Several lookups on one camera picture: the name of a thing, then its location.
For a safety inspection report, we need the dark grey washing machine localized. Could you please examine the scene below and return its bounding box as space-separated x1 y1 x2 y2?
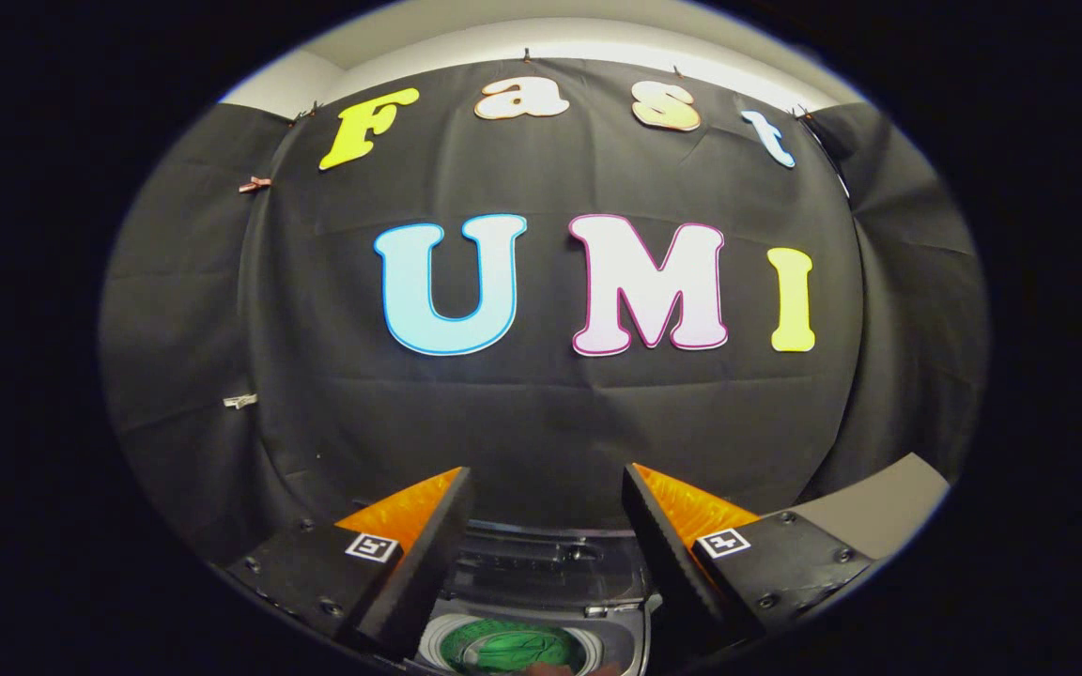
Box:
407 519 659 676

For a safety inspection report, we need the green polo shirt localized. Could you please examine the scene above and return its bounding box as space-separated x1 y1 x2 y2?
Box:
438 618 589 675

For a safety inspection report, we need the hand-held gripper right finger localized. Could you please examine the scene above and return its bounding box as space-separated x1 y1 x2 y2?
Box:
621 462 877 658

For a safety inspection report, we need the black backdrop cloth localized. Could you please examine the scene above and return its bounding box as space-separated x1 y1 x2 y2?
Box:
98 58 988 564

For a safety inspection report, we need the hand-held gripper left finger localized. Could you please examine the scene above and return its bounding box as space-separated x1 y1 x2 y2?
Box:
224 466 477 661

